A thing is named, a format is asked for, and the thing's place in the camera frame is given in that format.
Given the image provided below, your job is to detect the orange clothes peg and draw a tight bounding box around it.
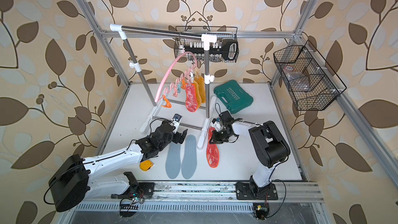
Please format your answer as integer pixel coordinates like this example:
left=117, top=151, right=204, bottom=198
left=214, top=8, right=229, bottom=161
left=161, top=95, right=172, bottom=108

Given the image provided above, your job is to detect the aluminium frame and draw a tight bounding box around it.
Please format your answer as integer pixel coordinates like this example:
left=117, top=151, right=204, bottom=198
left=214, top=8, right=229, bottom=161
left=46, top=0, right=398, bottom=224

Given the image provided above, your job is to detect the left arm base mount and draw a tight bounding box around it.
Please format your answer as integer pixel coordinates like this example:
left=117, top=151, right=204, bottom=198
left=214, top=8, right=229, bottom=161
left=111, top=172, right=155, bottom=218

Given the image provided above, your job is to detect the black wire basket wall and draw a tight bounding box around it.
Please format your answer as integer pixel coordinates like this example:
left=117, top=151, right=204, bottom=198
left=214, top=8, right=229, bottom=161
left=273, top=40, right=347, bottom=111
left=174, top=26, right=239, bottom=63

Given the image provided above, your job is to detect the green plastic tool case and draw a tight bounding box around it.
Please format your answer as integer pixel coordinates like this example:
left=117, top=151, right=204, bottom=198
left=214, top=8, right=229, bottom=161
left=214, top=80, right=254, bottom=114

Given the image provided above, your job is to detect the black wire basket right wall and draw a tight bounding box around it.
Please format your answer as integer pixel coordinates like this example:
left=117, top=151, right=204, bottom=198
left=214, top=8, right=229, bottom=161
left=273, top=40, right=347, bottom=111

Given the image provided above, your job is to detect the pink multi-clip hanger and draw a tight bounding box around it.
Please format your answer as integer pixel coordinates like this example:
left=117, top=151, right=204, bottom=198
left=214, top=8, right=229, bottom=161
left=154, top=51, right=199, bottom=103

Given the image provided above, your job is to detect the light blue insole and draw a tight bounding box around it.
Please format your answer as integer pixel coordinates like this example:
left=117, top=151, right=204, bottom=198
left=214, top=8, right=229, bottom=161
left=181, top=135, right=197, bottom=180
left=165, top=143, right=181, bottom=179

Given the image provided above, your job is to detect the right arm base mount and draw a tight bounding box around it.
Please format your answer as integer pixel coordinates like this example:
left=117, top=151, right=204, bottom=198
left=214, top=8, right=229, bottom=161
left=235, top=181, right=279, bottom=200

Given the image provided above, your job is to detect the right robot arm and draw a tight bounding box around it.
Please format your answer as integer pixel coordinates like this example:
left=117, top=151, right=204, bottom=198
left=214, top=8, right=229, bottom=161
left=209, top=111, right=291, bottom=195

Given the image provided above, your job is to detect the yellow tape measure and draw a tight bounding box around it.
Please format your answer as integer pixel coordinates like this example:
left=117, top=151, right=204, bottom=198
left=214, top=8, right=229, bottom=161
left=139, top=160, right=153, bottom=172

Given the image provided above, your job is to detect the orange yellow insole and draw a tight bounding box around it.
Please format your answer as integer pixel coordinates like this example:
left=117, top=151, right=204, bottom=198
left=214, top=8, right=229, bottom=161
left=194, top=74, right=206, bottom=103
left=193, top=81, right=202, bottom=109

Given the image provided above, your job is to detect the red insole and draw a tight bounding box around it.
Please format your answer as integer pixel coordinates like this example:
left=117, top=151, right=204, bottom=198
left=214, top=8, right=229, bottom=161
left=185, top=83, right=198, bottom=113
left=206, top=127, right=220, bottom=168

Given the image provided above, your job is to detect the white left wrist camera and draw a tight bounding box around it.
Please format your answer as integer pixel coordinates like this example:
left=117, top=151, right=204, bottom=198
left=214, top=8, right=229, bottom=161
left=172, top=114, right=182, bottom=133

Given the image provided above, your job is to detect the white clothes rack with steel bars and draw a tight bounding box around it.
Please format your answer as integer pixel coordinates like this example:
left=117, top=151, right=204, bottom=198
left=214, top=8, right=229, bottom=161
left=109, top=23, right=218, bottom=150

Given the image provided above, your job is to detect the black socket bit set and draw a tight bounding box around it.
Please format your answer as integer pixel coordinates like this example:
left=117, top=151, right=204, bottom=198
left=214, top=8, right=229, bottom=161
left=178, top=40, right=239, bottom=61

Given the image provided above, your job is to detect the black wire basket back wall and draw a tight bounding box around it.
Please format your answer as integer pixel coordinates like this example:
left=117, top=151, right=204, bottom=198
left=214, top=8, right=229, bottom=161
left=174, top=26, right=239, bottom=63

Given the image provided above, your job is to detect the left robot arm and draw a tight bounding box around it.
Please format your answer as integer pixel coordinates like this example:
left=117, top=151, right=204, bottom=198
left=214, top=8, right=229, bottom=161
left=48, top=120, right=187, bottom=213

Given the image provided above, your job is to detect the small electronics board with wires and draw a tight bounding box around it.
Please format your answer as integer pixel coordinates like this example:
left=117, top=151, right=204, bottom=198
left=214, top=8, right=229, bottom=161
left=253, top=203, right=269, bottom=220

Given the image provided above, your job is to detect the plastic bag in basket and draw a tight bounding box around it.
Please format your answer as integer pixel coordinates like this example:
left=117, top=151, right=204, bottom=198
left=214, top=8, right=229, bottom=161
left=283, top=66, right=311, bottom=91

